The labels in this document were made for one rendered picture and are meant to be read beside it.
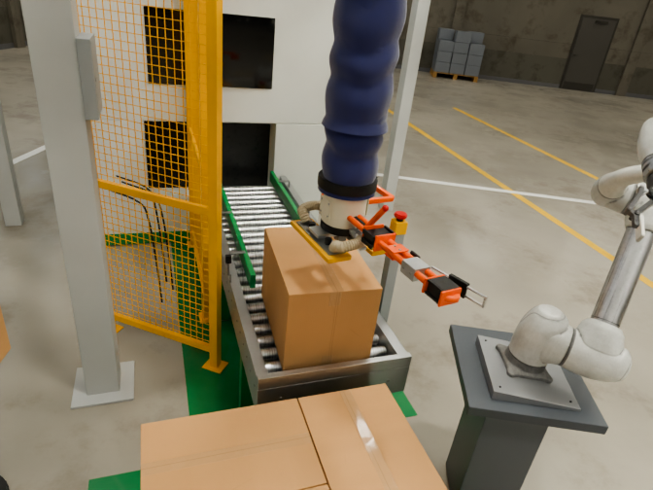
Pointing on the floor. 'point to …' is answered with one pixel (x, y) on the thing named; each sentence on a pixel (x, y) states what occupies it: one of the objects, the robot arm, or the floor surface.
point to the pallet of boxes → (458, 53)
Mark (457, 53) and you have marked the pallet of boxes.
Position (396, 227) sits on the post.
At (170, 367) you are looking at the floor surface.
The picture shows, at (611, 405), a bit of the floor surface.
